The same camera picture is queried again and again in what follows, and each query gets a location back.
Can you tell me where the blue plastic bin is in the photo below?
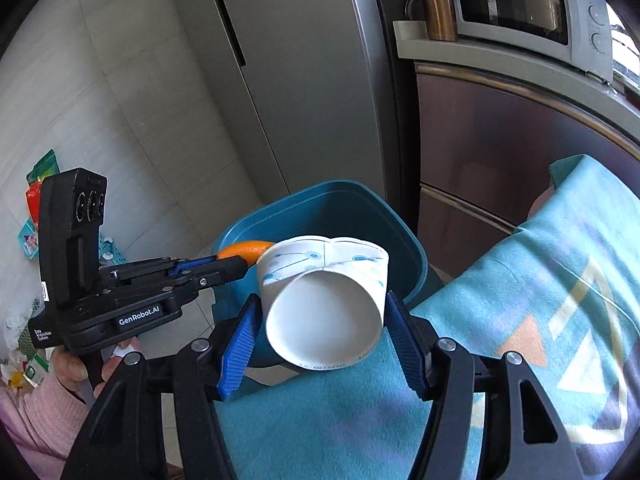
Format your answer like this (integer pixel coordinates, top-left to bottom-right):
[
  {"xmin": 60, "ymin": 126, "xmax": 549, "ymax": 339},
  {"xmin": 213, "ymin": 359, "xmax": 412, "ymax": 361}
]
[{"xmin": 210, "ymin": 180, "xmax": 432, "ymax": 372}]

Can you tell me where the teal patterned blanket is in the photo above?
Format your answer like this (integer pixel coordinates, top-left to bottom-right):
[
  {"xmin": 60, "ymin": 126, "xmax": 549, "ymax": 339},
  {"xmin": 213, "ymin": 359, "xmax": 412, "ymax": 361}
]
[{"xmin": 215, "ymin": 154, "xmax": 640, "ymax": 480}]

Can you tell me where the green snack packet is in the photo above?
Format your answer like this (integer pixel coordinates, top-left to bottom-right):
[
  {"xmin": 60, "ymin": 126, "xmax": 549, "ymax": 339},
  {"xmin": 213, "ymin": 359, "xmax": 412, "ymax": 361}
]
[{"xmin": 26, "ymin": 149, "xmax": 62, "ymax": 187}]

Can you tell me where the orange bin handle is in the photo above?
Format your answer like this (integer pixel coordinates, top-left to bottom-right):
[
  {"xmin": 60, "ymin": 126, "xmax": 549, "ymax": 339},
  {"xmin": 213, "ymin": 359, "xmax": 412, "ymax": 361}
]
[{"xmin": 216, "ymin": 240, "xmax": 273, "ymax": 267}]

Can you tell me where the person's left forearm pink sleeve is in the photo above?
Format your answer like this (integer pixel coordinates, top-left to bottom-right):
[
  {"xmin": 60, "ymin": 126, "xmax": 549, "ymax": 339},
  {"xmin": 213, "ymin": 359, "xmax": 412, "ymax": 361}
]
[{"xmin": 0, "ymin": 370, "xmax": 93, "ymax": 463}]

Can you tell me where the copper thermos mug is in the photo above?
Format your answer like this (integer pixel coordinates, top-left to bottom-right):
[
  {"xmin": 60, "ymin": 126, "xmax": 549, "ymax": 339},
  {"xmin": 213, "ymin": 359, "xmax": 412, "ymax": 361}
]
[{"xmin": 410, "ymin": 0, "xmax": 461, "ymax": 43}]

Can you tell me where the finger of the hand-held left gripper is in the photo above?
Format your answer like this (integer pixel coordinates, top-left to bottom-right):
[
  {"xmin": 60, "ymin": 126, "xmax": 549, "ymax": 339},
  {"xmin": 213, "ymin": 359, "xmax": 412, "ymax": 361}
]
[
  {"xmin": 102, "ymin": 255, "xmax": 222, "ymax": 287},
  {"xmin": 167, "ymin": 255, "xmax": 250, "ymax": 312}
]

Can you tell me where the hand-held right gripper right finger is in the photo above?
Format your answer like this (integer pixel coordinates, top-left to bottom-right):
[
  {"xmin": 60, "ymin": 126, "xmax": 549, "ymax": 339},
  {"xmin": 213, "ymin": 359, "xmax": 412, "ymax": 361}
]
[{"xmin": 385, "ymin": 290, "xmax": 586, "ymax": 480}]

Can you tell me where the silver microwave oven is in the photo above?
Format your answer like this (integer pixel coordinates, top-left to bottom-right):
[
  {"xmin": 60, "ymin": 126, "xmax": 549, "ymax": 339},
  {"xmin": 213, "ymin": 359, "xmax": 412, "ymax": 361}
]
[{"xmin": 449, "ymin": 0, "xmax": 617, "ymax": 85}]

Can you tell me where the teal and white basket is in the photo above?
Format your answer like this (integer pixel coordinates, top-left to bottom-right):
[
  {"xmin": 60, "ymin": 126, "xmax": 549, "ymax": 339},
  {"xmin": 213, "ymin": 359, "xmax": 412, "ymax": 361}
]
[{"xmin": 97, "ymin": 234, "xmax": 127, "ymax": 266}]

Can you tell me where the clear plastic bag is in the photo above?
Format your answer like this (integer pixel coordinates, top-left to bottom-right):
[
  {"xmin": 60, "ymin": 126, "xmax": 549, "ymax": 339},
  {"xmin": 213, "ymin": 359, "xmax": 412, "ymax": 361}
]
[{"xmin": 1, "ymin": 294, "xmax": 41, "ymax": 361}]

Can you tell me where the white paper cup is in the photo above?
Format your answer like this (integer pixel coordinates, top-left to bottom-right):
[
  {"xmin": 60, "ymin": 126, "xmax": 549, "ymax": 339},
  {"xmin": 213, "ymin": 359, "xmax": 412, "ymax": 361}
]
[{"xmin": 256, "ymin": 236, "xmax": 391, "ymax": 367}]

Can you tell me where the green and white small packet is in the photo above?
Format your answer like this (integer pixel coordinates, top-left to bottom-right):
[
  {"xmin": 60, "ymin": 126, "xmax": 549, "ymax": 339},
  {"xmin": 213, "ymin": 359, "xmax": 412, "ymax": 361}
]
[{"xmin": 22, "ymin": 359, "xmax": 49, "ymax": 387}]

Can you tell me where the grey refrigerator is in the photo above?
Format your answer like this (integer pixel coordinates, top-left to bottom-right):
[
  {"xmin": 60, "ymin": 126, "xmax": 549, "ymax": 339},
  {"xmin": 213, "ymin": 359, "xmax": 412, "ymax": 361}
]
[{"xmin": 202, "ymin": 0, "xmax": 403, "ymax": 203}]

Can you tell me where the teal cartoon packet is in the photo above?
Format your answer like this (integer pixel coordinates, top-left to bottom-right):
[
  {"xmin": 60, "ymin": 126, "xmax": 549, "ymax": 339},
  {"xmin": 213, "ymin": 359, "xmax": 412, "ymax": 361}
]
[{"xmin": 16, "ymin": 219, "xmax": 42, "ymax": 260}]

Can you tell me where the pink cloth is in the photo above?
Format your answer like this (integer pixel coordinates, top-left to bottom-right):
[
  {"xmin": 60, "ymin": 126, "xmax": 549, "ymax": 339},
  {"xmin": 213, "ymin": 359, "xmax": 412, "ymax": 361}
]
[{"xmin": 529, "ymin": 187, "xmax": 558, "ymax": 223}]

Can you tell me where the person's left hand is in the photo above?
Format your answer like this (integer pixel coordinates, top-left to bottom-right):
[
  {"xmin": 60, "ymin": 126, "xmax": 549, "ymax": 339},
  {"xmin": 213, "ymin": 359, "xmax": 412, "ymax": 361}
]
[{"xmin": 51, "ymin": 336, "xmax": 141, "ymax": 406}]

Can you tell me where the red snack packet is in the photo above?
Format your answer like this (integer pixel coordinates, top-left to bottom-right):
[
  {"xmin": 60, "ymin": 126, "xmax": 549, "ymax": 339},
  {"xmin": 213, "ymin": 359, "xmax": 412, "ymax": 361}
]
[{"xmin": 24, "ymin": 182, "xmax": 45, "ymax": 222}]

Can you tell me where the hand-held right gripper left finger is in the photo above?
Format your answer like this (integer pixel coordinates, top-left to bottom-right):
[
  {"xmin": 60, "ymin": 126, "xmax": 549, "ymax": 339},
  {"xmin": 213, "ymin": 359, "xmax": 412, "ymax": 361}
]
[{"xmin": 60, "ymin": 292, "xmax": 263, "ymax": 480}]

